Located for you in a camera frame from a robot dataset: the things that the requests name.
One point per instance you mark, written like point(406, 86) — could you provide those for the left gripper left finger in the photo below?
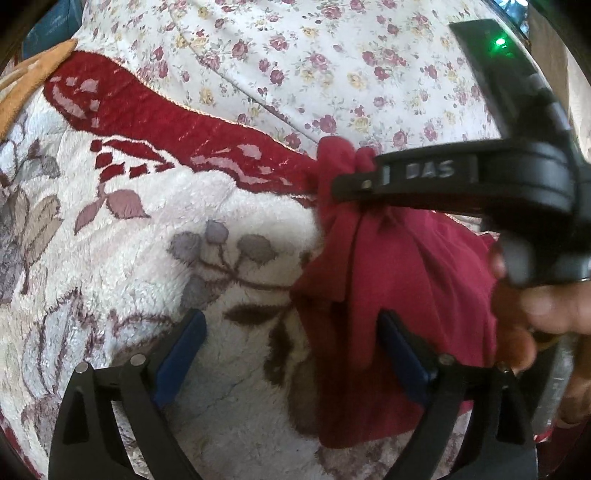
point(86, 442)

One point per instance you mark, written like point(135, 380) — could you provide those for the beige curtain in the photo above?
point(563, 73)

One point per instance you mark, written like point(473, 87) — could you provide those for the floral white bed sheet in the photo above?
point(384, 74)

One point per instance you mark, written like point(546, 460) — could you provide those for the blue plastic bag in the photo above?
point(59, 24)

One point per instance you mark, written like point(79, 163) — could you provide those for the orange patterned cloth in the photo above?
point(26, 78)

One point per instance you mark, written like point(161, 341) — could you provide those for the red white plush blanket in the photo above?
point(122, 210)

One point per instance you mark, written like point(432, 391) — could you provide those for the right hand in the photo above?
point(555, 310)

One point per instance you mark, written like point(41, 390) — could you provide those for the dark red garment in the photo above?
point(425, 266)

